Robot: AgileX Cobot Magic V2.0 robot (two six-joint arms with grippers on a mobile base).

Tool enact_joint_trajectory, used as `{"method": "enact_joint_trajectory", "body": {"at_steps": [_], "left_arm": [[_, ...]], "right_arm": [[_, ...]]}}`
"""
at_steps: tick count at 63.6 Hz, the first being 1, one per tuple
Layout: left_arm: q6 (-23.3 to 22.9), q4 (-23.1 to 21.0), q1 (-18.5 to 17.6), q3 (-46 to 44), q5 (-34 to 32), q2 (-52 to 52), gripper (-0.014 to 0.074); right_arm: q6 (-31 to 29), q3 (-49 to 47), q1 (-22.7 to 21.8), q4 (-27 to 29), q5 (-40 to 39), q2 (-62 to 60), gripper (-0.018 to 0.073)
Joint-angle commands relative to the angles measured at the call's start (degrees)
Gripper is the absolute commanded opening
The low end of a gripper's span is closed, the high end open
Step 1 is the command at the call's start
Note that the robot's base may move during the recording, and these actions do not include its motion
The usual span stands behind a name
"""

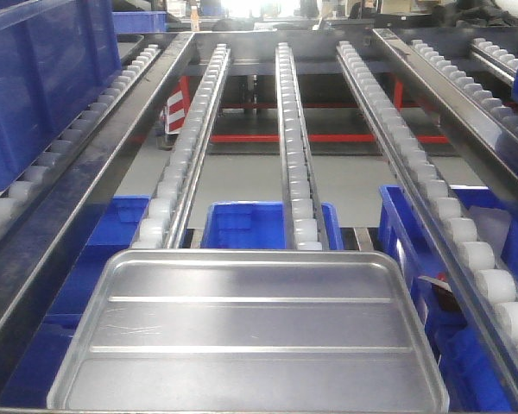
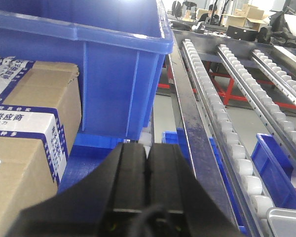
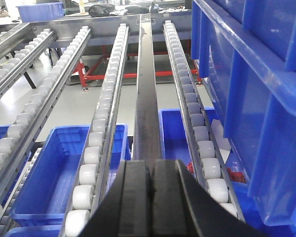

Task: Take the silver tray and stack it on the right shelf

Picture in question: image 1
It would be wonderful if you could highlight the silver ribbed metal tray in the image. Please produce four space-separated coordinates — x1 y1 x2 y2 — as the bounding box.
47 250 450 413

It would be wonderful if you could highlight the blue bin lower centre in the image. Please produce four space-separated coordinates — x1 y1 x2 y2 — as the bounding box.
201 198 344 250

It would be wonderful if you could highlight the centre white roller track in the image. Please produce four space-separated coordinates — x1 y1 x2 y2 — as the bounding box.
275 42 329 250

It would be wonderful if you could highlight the blue bin lower left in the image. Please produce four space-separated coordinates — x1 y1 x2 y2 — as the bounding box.
0 195 150 408

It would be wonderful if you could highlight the large blue bin upper left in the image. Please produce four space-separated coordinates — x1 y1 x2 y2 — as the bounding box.
0 1 121 191

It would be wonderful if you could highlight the left white roller track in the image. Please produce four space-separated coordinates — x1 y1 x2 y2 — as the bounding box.
0 44 160 236

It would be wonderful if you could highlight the right white roller track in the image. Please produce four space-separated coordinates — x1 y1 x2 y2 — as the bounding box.
411 39 518 138

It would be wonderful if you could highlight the blue bin lower right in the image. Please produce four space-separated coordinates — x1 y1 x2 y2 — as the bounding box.
378 185 518 411

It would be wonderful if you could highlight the far right roller track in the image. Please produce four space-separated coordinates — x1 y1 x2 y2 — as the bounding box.
471 38 518 86

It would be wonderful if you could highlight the red white striped post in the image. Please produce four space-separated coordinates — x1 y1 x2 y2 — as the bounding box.
165 77 188 135

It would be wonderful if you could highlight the red floor frame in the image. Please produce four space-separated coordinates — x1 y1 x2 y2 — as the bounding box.
212 74 449 144

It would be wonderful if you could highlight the left steel divider rail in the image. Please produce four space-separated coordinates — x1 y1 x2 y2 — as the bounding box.
0 32 196 359

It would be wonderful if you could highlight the steel divider rail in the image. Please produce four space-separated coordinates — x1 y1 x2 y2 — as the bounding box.
0 32 196 359
372 28 518 209

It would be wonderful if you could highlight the right steel divider rail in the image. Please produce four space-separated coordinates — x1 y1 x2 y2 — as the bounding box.
372 28 518 209

